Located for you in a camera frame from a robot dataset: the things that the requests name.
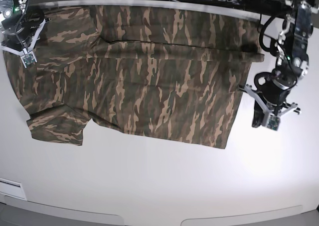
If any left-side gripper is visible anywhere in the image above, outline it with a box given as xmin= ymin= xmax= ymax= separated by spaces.
xmin=239 ymin=76 xmax=301 ymax=128

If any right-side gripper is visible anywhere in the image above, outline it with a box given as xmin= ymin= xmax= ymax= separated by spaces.
xmin=0 ymin=19 xmax=46 ymax=57

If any camouflage T-shirt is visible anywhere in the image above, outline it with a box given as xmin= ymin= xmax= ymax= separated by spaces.
xmin=3 ymin=5 xmax=264 ymax=149

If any white label plate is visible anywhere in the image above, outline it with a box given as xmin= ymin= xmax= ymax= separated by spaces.
xmin=0 ymin=178 xmax=27 ymax=201

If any right-side wrist camera board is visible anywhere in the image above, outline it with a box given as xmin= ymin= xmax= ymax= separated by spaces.
xmin=20 ymin=51 xmax=37 ymax=68

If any left-side wrist camera board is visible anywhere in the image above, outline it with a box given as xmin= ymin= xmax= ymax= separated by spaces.
xmin=264 ymin=113 xmax=281 ymax=131

